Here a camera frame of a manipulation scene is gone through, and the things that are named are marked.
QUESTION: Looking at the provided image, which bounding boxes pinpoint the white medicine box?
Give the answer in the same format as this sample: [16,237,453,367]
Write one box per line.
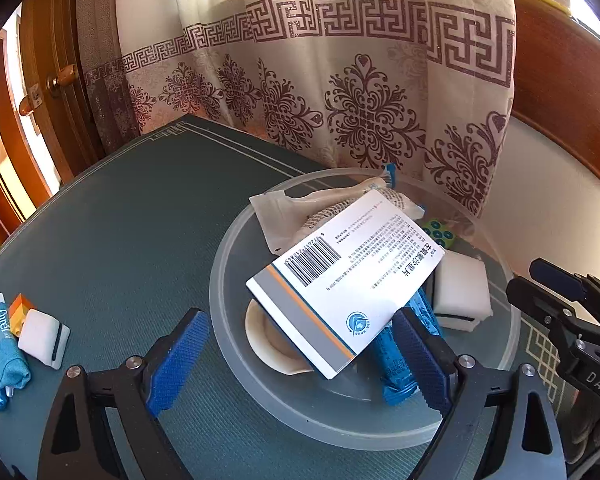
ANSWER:
[245,189,447,380]

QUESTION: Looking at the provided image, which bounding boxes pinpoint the green dotted card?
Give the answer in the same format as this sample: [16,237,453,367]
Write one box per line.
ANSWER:
[422,217,458,251]

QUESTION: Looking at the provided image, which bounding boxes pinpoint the white block with black stripe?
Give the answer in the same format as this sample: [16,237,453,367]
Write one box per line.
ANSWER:
[17,308,72,371]
[432,251,495,332]

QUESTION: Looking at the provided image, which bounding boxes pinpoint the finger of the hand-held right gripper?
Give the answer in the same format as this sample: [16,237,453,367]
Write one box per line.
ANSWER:
[528,257,598,306]
[505,276,588,346]

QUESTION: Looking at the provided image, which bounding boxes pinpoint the orange block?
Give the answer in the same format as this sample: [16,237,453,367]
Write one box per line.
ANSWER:
[9,294,31,336]

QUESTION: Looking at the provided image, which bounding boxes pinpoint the translucent plastic bowl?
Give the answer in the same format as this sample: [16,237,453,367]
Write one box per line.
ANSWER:
[209,167,523,448]

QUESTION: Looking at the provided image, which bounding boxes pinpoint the blue wrapper packet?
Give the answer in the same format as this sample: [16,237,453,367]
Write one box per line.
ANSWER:
[370,287,443,407]

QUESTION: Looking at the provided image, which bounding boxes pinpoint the teal cloth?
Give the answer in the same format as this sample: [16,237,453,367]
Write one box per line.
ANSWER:
[0,340,32,391]

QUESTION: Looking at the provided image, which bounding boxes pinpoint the patterned beige curtain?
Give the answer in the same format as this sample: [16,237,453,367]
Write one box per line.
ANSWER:
[77,0,518,218]

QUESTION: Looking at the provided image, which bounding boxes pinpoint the wooden door knob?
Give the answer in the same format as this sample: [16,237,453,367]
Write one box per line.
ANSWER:
[47,65,78,93]

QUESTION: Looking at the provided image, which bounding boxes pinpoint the wooden door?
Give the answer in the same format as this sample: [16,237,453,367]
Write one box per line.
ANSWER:
[0,0,96,261]

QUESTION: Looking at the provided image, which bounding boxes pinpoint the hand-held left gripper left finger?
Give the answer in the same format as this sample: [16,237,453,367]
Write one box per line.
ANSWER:
[36,307,212,480]

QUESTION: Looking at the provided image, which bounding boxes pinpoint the cotton swab bag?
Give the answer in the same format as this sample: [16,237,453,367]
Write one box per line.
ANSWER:
[249,164,426,256]

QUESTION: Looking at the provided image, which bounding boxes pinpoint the white tube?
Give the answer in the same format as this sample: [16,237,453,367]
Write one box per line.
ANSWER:
[0,292,18,346]

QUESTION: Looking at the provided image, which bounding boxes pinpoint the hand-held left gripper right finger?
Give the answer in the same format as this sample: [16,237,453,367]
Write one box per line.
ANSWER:
[391,306,567,480]

